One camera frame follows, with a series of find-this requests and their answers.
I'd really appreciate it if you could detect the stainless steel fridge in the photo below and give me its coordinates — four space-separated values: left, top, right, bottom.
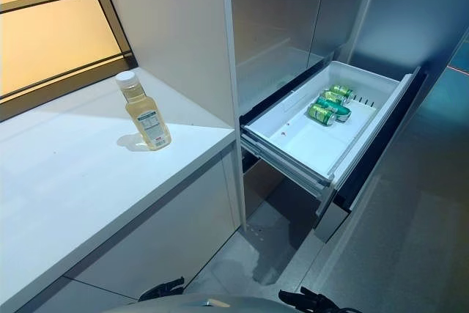
219 0 384 244

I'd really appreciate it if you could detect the white fridge drawer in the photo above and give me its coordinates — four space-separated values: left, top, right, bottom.
240 59 429 244

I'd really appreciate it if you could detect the amber window dark frame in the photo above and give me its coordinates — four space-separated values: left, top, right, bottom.
0 0 139 122

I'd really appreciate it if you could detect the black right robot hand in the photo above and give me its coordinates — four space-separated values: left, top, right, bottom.
278 286 353 313

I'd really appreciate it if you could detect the grey robot torso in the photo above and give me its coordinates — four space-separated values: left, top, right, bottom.
106 292 291 313

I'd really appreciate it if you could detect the yellow juice bottle white cap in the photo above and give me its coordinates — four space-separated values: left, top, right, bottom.
115 70 173 152

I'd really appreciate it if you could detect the tall white cabinet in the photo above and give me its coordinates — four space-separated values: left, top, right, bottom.
95 0 247 232

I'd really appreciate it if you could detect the teal green drink can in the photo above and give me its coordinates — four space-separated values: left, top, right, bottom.
315 96 352 122

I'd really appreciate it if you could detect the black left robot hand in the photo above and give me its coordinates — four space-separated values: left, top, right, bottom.
139 284 188 303

